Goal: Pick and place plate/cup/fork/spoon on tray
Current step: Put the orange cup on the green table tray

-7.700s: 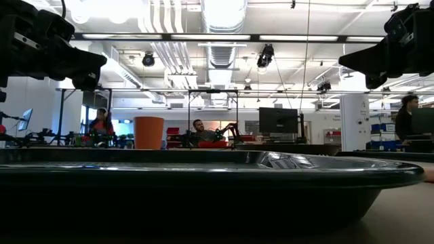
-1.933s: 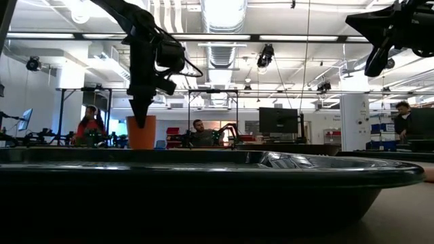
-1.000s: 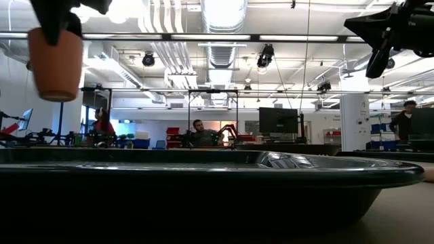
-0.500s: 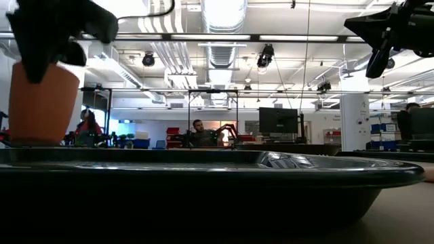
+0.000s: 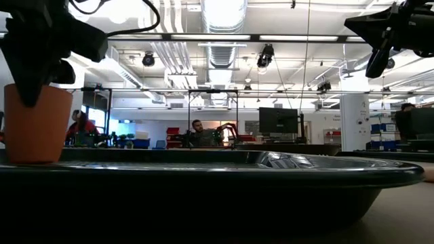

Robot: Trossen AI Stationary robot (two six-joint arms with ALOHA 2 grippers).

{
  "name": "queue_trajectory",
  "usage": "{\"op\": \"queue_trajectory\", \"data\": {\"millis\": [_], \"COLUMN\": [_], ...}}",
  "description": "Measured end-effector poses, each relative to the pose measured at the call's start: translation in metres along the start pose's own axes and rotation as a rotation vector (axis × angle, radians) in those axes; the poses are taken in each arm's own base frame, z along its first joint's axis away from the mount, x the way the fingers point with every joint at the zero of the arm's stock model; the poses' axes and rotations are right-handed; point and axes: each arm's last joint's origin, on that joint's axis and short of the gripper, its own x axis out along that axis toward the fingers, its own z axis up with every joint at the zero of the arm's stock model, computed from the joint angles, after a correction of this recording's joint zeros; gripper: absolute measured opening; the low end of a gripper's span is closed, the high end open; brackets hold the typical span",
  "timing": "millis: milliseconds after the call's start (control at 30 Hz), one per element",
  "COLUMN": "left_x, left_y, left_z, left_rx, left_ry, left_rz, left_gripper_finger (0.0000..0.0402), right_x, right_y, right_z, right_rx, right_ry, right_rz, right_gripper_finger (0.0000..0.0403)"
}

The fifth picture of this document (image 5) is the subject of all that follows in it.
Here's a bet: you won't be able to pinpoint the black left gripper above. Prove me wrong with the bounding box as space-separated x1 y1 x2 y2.
0 0 76 108

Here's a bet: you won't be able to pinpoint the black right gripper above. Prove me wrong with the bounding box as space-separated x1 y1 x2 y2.
344 0 434 79

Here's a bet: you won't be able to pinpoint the orange plastic cup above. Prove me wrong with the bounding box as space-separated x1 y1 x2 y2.
3 83 73 165

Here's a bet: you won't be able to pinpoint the dark green tray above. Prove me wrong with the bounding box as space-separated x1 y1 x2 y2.
0 148 425 244

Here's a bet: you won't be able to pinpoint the person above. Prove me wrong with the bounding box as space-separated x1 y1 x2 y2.
66 109 100 147
394 102 417 143
188 119 225 148

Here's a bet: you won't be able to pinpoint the white pillar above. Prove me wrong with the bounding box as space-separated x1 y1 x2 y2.
339 94 371 152

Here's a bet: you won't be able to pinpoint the dark large monitor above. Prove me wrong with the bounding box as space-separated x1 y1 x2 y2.
395 107 434 140

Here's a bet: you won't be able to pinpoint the blue storage bins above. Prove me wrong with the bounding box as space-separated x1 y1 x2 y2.
368 123 398 152

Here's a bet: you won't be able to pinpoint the black computer monitor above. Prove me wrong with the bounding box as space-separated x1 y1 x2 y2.
258 106 300 134

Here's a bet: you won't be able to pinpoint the red storage bins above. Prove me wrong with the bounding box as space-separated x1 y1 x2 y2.
165 127 181 149

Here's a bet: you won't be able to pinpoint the black overhead light bar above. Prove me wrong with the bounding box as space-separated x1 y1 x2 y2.
107 33 368 44

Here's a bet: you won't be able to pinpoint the tan table cover sheet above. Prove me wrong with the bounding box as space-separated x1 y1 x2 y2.
352 161 434 244

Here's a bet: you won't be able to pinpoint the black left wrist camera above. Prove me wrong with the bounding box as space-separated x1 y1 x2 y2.
64 12 109 64

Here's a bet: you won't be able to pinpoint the black aluminium table frame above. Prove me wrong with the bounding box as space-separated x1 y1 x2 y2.
335 150 434 163

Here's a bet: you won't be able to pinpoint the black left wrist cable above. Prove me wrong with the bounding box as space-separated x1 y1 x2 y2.
69 0 161 38

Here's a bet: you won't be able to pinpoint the silver ventilation duct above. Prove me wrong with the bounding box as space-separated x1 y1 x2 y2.
200 0 249 106

